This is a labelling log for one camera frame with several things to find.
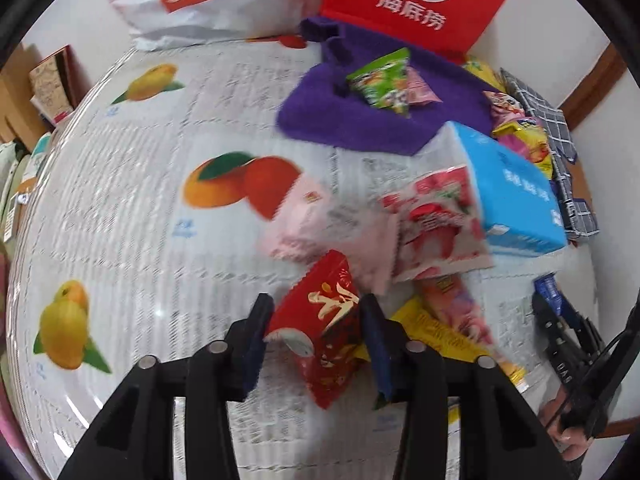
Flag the red toy story snack stick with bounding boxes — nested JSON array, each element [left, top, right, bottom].
[[416, 274, 495, 350]]

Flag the strawberry white snack packet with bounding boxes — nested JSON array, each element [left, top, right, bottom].
[[378, 166, 494, 283]]

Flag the yellow triangular snack packet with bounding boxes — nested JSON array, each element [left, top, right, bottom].
[[354, 294, 527, 386]]

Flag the pink yellow sweet potato sticks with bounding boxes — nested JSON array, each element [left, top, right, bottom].
[[491, 118, 553, 180]]

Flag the panda snack packet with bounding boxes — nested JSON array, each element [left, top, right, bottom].
[[483, 91, 526, 128]]

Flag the red small snack packet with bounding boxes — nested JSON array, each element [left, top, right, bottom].
[[264, 249, 362, 410]]

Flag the pink white pastry packet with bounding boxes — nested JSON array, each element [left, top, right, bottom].
[[259, 174, 399, 295]]

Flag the green snack packet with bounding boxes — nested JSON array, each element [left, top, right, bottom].
[[346, 48, 410, 117]]

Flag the small pink candy packet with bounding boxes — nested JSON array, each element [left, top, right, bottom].
[[407, 66, 442, 106]]

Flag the person right hand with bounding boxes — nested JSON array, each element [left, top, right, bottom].
[[538, 382, 593, 462]]

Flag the grey checked star cloth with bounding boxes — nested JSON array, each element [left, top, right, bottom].
[[500, 68, 599, 244]]

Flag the blue tissue pack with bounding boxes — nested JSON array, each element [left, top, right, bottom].
[[418, 122, 567, 258]]

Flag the fruit print tablecloth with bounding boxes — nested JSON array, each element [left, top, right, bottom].
[[8, 40, 599, 479]]

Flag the yellow chips bag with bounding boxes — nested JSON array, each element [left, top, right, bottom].
[[462, 54, 506, 92]]

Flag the purple towel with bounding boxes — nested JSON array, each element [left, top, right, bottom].
[[277, 16, 494, 155]]

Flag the wooden furniture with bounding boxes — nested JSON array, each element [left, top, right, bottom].
[[0, 44, 47, 152]]

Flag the patterned box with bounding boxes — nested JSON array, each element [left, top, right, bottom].
[[29, 46, 82, 126]]

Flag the black cable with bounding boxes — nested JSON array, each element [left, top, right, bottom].
[[541, 318, 640, 430]]

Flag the brown wooden door frame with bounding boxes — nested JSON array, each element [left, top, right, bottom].
[[560, 44, 627, 130]]

